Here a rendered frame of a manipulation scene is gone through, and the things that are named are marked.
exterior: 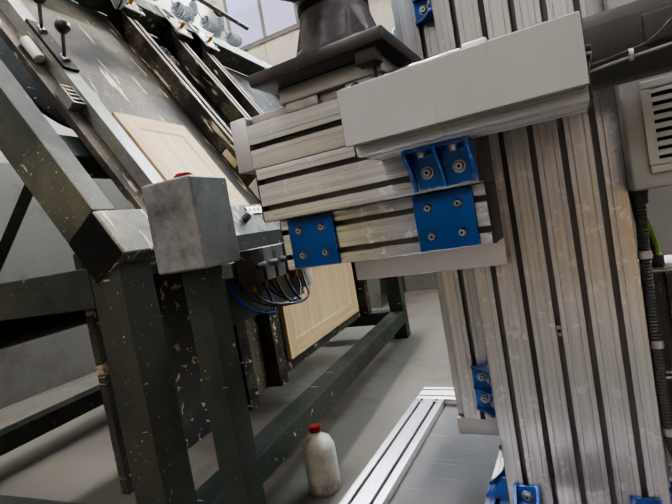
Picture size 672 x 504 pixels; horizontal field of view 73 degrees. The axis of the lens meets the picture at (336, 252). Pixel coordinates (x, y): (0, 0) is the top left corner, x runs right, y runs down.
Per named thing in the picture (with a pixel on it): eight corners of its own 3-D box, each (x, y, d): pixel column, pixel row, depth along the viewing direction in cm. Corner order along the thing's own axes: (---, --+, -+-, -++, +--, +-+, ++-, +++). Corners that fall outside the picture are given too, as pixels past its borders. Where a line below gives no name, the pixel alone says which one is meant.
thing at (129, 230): (97, 287, 97) (124, 253, 93) (66, 244, 99) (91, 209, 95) (383, 223, 300) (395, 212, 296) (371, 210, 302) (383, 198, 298)
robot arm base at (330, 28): (401, 64, 78) (392, 5, 77) (366, 39, 64) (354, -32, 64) (325, 90, 85) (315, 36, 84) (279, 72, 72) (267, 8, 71)
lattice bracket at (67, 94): (68, 110, 123) (73, 101, 122) (54, 92, 124) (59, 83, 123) (81, 112, 126) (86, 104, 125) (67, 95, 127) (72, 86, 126)
